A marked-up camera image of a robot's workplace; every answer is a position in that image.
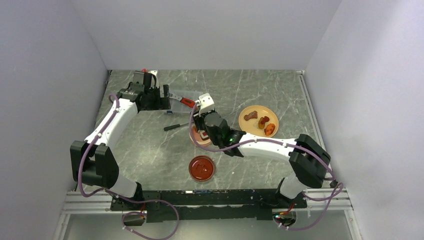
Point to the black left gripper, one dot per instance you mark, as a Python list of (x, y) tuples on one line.
[(162, 103)]

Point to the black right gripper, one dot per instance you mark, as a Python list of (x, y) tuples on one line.
[(198, 118)]

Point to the black sushi roll piece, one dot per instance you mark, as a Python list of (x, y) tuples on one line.
[(203, 135)]

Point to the brown meat piece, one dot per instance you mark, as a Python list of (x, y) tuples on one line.
[(251, 115)]

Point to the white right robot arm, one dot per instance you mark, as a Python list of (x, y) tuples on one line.
[(308, 160)]

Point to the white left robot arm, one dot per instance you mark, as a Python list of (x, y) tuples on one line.
[(92, 159)]

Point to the clear plastic screw box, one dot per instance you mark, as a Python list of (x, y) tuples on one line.
[(176, 106)]

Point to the round pink lunch box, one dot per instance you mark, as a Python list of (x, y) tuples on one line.
[(194, 133)]

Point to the red round lunch box lid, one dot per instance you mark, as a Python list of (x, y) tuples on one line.
[(201, 168)]

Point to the tan round plate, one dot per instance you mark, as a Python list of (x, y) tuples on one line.
[(251, 126)]

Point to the orange red food piece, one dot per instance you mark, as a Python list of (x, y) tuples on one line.
[(269, 129)]

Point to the red handled adjustable wrench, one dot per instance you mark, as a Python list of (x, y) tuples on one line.
[(186, 101)]

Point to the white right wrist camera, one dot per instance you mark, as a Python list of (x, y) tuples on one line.
[(206, 103)]

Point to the small black handled hammer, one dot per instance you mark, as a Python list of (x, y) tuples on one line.
[(175, 126)]

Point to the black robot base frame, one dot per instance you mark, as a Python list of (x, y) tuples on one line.
[(169, 205)]

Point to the aluminium rail on right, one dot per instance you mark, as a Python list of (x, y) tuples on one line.
[(311, 109)]

